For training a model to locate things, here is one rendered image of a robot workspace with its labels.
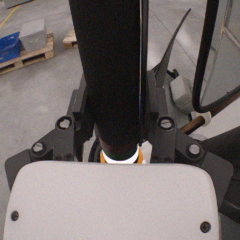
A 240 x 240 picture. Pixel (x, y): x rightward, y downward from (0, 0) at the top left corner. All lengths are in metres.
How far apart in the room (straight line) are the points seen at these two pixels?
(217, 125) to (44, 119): 1.90
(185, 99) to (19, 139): 1.86
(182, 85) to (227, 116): 0.17
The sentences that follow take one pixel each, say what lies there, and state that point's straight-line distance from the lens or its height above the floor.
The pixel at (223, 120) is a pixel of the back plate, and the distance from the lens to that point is 0.57.
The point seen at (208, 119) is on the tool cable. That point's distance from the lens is 0.28.
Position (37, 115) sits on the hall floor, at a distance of 2.30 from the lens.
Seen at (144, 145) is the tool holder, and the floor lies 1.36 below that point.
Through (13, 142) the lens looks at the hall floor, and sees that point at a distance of 2.23.
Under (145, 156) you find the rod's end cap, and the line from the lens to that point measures 0.23.
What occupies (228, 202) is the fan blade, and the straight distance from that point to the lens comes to 0.20.
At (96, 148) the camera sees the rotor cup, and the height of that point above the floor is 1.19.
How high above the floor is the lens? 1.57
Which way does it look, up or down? 51 degrees down
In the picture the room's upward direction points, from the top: 5 degrees counter-clockwise
